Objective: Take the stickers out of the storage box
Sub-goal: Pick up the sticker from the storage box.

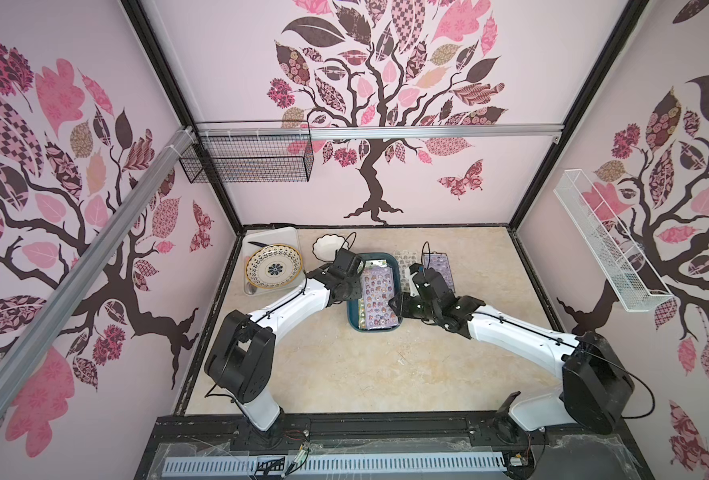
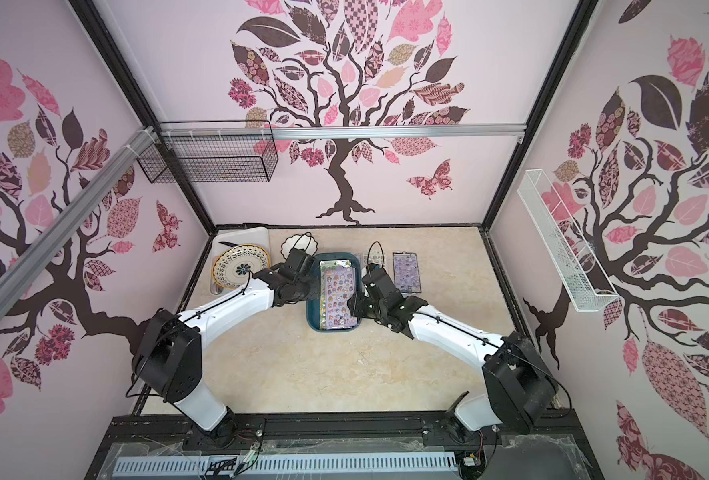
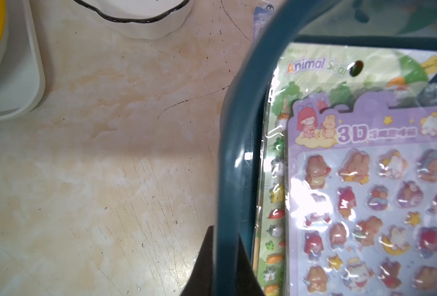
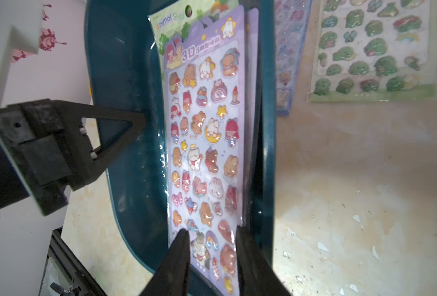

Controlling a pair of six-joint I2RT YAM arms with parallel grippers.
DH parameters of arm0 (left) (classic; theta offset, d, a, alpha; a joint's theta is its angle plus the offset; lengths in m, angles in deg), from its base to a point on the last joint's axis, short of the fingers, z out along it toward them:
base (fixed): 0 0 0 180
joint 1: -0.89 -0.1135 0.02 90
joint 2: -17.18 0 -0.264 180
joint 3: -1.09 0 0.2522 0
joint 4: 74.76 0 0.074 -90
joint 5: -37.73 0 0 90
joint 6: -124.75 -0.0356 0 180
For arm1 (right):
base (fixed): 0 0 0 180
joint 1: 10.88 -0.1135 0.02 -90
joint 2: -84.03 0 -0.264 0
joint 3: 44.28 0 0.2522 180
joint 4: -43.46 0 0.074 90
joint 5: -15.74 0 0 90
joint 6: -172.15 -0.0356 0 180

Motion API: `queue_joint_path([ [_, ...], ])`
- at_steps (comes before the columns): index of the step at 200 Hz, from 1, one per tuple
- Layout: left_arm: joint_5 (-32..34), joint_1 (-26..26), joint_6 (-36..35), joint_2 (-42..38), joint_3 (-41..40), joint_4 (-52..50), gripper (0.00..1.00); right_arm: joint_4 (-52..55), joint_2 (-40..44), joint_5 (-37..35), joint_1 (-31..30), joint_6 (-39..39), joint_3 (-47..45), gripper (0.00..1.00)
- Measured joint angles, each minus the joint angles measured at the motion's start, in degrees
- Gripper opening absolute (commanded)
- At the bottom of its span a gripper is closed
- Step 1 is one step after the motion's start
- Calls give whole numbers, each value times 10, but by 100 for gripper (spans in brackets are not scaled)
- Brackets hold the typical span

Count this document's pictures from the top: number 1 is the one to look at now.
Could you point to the white rectangular tray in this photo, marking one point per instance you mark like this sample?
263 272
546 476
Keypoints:
254 241

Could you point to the black wire basket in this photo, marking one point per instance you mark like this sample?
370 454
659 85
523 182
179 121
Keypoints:
263 151

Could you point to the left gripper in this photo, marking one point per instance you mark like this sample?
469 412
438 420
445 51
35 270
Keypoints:
355 291

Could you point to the patterned yellow rim plate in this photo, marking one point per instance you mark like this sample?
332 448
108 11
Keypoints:
273 266

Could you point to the white scalloped bowl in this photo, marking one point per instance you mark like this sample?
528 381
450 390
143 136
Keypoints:
326 247

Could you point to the white slotted cable duct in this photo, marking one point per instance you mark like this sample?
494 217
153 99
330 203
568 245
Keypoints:
329 465

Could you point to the white wire shelf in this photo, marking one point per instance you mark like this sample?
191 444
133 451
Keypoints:
633 278

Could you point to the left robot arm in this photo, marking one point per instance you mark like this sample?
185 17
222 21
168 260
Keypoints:
240 360

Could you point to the teal storage box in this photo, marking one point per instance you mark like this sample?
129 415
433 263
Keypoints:
374 259

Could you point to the aluminium rail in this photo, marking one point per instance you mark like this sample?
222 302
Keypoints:
395 132
31 346

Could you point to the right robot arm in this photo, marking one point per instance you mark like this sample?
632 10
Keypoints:
594 389

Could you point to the aluminium rail left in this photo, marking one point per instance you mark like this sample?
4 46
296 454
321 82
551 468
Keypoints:
31 346

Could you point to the green dinosaur sticker sheet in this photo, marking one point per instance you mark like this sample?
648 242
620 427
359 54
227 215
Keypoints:
406 259

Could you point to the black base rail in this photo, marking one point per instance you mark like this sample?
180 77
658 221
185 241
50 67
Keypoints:
563 452

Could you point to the aluminium rail back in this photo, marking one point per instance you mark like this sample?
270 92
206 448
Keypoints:
395 132

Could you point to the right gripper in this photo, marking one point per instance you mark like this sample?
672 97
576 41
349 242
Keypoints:
423 279

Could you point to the dark purple sticker sheet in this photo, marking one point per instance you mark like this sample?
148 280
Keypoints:
440 261

